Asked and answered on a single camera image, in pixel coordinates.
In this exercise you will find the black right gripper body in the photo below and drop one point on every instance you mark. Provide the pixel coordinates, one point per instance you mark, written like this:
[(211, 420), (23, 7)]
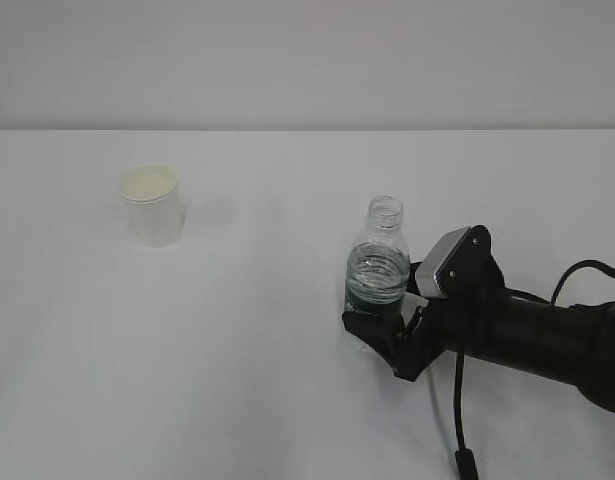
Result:
[(454, 321)]

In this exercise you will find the clear water bottle green label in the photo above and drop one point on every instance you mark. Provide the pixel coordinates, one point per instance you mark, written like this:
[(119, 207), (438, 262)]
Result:
[(378, 265)]

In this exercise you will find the white paper cup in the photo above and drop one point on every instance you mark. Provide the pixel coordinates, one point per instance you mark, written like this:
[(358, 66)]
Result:
[(151, 196)]

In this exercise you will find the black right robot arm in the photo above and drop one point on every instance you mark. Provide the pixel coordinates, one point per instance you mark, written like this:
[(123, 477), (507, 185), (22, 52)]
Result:
[(573, 345)]

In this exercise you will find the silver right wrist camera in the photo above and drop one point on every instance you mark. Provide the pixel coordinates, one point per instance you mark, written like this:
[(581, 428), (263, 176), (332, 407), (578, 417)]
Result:
[(428, 274)]

